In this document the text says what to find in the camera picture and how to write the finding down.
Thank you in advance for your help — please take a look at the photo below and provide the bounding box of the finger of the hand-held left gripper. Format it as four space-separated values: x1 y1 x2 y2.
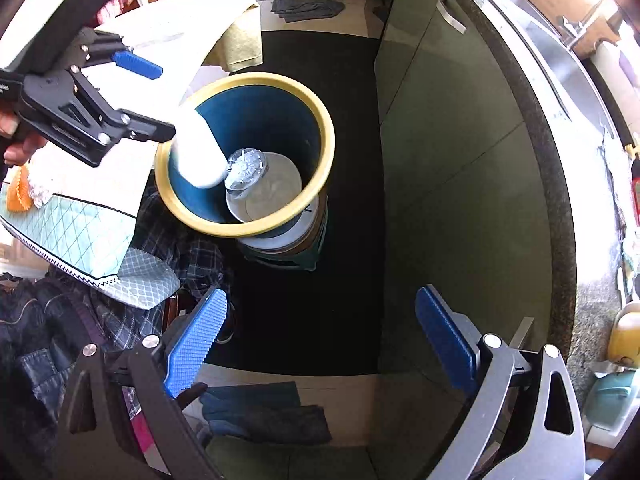
65 29 164 80
20 67 177 168

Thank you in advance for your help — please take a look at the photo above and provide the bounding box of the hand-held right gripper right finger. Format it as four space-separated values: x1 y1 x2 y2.
415 285 586 480

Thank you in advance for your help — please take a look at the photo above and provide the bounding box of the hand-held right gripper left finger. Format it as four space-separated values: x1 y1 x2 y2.
52 287 228 480

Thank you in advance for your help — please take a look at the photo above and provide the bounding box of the white plastic bottle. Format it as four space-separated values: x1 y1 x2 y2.
170 109 229 190

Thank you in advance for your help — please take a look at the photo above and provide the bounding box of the blue yellow-rimmed trash bin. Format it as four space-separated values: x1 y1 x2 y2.
154 72 336 239

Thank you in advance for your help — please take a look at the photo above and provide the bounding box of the person's left hand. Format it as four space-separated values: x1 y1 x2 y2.
0 110 49 168

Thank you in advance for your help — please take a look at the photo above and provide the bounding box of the white tablecloth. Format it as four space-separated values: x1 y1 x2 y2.
92 0 261 121

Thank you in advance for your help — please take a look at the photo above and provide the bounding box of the plaid dark shirt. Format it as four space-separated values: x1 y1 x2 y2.
90 187 236 356

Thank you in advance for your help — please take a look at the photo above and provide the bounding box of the crumpled foil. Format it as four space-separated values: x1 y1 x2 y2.
27 180 53 208

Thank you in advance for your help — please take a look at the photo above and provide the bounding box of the dark blue floor cloth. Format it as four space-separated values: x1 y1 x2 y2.
199 381 333 445

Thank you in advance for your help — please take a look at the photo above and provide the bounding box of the orange ruffled object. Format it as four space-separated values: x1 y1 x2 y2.
5 162 35 212

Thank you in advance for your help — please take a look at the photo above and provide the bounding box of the yellow towel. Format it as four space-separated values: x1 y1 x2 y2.
219 2 264 74

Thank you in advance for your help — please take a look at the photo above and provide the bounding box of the black floor mat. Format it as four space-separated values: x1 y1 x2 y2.
204 30 387 378

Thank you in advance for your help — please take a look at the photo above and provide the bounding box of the green white round stand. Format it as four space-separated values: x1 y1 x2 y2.
235 191 331 272

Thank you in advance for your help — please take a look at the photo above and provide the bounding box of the clear plastic bottle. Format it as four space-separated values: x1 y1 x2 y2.
223 148 269 196

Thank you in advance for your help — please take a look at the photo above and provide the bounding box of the green kitchen cabinet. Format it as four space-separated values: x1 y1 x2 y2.
372 0 553 480

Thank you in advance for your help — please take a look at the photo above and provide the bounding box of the dark denim jacket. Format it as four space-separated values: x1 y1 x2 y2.
0 272 141 480

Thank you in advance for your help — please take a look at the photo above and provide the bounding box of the grey floor cloth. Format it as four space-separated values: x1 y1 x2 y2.
270 0 346 24

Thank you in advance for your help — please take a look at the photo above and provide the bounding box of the teal plastic container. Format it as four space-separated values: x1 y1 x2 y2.
582 367 640 433

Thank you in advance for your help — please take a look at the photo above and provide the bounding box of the yellow round container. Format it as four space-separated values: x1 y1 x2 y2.
606 301 640 366

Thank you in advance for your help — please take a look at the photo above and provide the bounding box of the speckled stone countertop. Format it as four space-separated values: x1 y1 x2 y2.
440 0 640 413

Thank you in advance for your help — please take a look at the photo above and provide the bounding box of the stainless steel sink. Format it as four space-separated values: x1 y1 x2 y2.
492 0 618 136

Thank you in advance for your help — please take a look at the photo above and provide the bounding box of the metal faucet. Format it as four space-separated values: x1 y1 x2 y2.
556 0 610 50

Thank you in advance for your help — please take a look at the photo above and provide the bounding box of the white cabinet handle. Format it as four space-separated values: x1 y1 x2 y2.
435 0 467 34

